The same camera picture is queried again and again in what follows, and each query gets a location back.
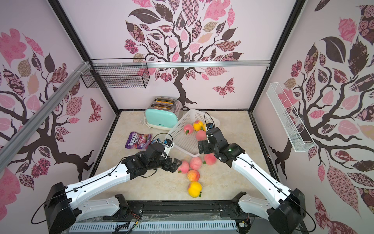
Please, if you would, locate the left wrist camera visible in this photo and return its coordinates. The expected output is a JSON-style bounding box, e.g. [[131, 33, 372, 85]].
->
[[162, 138, 173, 148]]

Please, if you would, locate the mint green toaster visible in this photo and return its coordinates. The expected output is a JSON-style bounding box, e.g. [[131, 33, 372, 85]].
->
[[145, 96, 183, 130]]

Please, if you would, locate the yellow peach front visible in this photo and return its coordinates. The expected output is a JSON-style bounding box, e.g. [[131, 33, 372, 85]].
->
[[188, 181, 202, 198]]

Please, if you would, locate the pink peach with leaf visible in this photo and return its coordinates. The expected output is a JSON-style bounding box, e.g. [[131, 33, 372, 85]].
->
[[184, 124, 194, 135]]

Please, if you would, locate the orange pink peach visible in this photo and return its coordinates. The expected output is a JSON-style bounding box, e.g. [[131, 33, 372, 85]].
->
[[187, 170, 200, 182]]

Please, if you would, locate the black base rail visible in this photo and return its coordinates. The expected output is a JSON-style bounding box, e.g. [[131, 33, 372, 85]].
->
[[55, 199, 309, 234]]

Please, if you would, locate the aluminium rail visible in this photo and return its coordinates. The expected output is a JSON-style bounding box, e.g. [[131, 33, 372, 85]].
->
[[93, 60, 271, 68], [1, 61, 89, 171]]

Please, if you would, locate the blue candy packet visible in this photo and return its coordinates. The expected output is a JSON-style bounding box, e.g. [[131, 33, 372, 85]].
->
[[152, 138, 162, 144]]

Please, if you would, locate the aluminium rail back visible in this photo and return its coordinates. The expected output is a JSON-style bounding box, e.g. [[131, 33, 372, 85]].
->
[[93, 60, 271, 68]]

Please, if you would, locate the white plastic basket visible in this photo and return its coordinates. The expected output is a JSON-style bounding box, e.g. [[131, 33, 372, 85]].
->
[[168, 109, 220, 157]]

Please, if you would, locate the black wire wall basket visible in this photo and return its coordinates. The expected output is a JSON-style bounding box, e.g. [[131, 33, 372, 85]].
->
[[80, 57, 151, 89]]

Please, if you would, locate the purple candy bag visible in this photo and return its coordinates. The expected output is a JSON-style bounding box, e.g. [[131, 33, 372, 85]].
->
[[125, 132, 153, 150]]

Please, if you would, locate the yellow peach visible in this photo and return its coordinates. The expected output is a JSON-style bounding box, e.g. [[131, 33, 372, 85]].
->
[[193, 121, 204, 132], [188, 181, 202, 198]]

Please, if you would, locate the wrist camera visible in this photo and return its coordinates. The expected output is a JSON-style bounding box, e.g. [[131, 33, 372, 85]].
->
[[162, 138, 173, 148], [206, 123, 215, 130]]

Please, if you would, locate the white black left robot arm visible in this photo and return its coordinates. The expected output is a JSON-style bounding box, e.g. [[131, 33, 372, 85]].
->
[[41, 142, 182, 234]]

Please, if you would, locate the white slotted cable duct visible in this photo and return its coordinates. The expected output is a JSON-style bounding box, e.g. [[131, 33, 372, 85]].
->
[[68, 220, 237, 234]]

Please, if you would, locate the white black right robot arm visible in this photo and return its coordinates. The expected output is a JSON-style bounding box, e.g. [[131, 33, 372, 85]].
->
[[198, 127, 309, 234]]

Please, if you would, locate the small pink peach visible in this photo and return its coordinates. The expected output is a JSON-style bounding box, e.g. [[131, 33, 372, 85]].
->
[[196, 130, 207, 141]]

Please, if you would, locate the aluminium rail left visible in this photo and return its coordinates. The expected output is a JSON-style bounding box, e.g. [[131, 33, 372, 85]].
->
[[1, 61, 89, 171]]

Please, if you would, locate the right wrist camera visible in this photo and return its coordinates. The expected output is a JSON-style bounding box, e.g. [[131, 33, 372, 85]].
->
[[206, 123, 215, 130]]

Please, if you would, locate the white wire wall shelf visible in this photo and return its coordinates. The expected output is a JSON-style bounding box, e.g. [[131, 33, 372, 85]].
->
[[266, 82, 316, 152]]

